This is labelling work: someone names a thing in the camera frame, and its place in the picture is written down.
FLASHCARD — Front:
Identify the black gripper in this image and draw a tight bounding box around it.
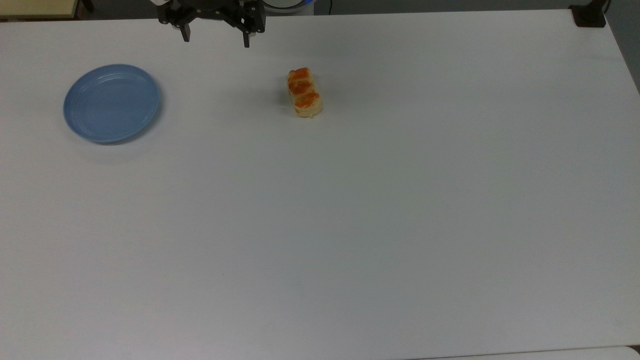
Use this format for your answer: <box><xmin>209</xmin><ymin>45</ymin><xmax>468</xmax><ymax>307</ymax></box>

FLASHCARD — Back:
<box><xmin>158</xmin><ymin>0</ymin><xmax>266</xmax><ymax>49</ymax></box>

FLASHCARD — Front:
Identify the orange glazed bread roll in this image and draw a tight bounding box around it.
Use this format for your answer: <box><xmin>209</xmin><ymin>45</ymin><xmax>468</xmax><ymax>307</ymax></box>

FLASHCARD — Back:
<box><xmin>286</xmin><ymin>67</ymin><xmax>323</xmax><ymax>119</ymax></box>

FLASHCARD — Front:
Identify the blue round plate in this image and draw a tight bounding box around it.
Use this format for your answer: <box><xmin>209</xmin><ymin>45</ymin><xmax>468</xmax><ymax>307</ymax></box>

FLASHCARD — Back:
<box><xmin>63</xmin><ymin>64</ymin><xmax>162</xmax><ymax>145</ymax></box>

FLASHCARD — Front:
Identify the beige wooden table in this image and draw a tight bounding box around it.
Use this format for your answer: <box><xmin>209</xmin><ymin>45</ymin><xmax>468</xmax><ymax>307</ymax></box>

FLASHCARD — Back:
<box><xmin>0</xmin><ymin>0</ymin><xmax>82</xmax><ymax>21</ymax></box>

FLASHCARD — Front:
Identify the black table clamp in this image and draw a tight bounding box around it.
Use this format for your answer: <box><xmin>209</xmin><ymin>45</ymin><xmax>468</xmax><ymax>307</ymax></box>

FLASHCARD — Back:
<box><xmin>569</xmin><ymin>0</ymin><xmax>612</xmax><ymax>28</ymax></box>

